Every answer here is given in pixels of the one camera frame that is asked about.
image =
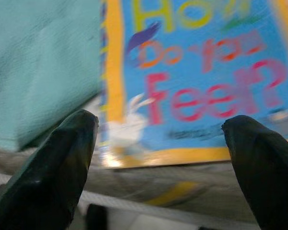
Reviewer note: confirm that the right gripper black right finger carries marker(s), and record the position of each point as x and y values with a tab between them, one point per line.
271	187

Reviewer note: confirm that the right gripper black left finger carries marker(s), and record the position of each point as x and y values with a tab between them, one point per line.
45	182

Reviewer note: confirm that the grey quilted mattress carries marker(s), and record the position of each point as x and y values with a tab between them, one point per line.
158	177

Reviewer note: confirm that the teal blanket with colourful hearts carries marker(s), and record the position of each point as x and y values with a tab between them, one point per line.
38	60

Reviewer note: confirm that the blue yellow children's book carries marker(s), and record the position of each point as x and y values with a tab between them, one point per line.
194	72

